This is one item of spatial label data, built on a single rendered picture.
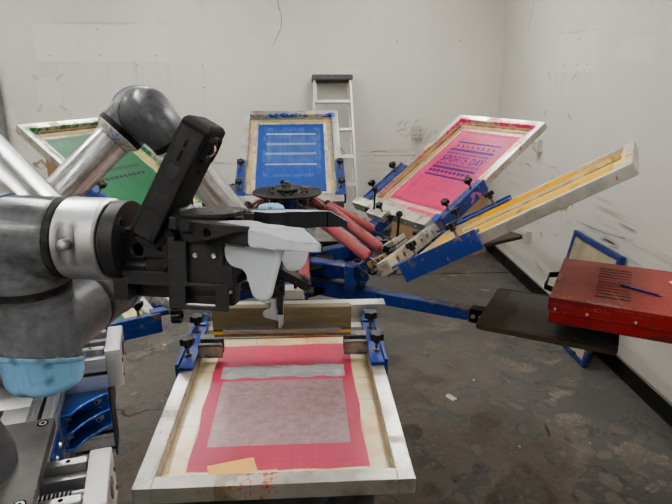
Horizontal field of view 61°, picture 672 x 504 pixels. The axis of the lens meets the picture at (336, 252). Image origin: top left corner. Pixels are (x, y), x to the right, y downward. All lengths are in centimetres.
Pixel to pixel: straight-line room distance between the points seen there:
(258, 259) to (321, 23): 533
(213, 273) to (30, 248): 16
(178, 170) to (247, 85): 526
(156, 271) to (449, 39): 548
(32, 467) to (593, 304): 158
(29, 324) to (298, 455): 92
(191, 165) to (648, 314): 167
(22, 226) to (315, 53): 525
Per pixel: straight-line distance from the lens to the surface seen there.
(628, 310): 198
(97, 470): 102
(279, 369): 174
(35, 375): 62
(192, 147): 49
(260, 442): 146
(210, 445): 147
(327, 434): 147
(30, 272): 58
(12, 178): 73
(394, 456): 135
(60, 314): 60
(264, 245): 43
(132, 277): 53
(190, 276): 50
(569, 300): 198
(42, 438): 104
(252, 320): 172
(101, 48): 601
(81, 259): 53
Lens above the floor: 180
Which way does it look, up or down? 18 degrees down
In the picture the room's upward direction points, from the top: straight up
